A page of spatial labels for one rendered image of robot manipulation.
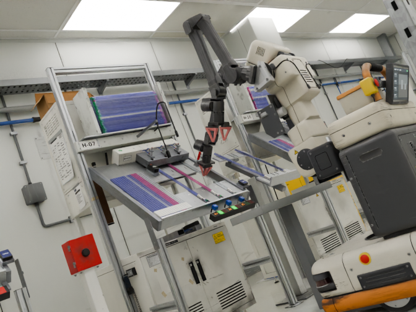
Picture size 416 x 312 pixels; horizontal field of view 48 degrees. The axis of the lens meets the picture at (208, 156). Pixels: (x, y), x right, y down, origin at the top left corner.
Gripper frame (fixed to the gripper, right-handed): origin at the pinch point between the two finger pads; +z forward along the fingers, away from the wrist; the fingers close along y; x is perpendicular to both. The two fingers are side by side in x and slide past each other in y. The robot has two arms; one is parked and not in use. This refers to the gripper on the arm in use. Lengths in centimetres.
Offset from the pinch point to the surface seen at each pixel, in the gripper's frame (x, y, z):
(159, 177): -11.0, 27.9, 0.5
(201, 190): 14.4, 15.7, 1.2
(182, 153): -23.3, -0.3, -5.7
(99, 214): -21, 63, 21
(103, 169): -36, 52, 0
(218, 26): -246, -243, -53
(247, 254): -80, -169, 170
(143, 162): -27.6, 27.9, -3.4
